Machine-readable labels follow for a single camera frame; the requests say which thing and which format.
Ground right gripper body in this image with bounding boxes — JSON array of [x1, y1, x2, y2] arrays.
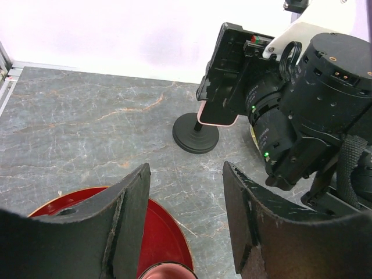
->
[[196, 22, 275, 116]]

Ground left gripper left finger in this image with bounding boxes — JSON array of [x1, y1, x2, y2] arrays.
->
[[1, 163, 151, 278]]

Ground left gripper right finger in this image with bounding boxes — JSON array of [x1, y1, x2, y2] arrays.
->
[[223, 162, 371, 278]]

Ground pink smartphone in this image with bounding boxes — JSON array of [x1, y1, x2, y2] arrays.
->
[[197, 101, 238, 127]]

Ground black phone stand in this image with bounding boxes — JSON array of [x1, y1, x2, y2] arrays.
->
[[172, 113, 219, 154]]

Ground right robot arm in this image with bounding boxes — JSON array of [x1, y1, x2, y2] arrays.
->
[[196, 23, 371, 207]]

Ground red round tray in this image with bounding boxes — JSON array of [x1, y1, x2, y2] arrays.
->
[[29, 186, 194, 276]]

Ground pink ghost mug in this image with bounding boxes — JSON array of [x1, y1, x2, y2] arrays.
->
[[139, 262, 198, 279]]

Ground woven bamboo tray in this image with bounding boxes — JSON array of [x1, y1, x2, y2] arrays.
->
[[250, 126, 259, 151]]

